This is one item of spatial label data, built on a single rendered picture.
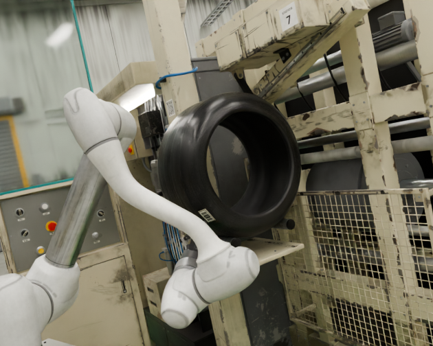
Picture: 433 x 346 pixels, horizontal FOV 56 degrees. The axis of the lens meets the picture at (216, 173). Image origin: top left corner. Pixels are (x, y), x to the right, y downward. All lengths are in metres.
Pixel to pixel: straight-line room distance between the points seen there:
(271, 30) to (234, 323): 1.34
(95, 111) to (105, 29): 10.26
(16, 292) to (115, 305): 0.95
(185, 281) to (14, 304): 0.48
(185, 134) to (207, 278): 0.64
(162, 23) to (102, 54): 9.23
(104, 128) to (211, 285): 0.51
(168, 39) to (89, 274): 1.18
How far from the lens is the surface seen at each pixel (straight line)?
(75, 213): 1.37
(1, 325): 1.31
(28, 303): 1.32
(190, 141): 1.50
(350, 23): 1.70
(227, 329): 2.08
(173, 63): 1.96
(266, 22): 1.75
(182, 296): 1.11
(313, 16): 1.64
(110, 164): 1.14
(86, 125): 1.16
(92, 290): 2.15
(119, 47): 11.31
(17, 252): 2.12
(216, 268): 1.05
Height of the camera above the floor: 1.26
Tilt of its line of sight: 3 degrees down
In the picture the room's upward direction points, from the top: 12 degrees counter-clockwise
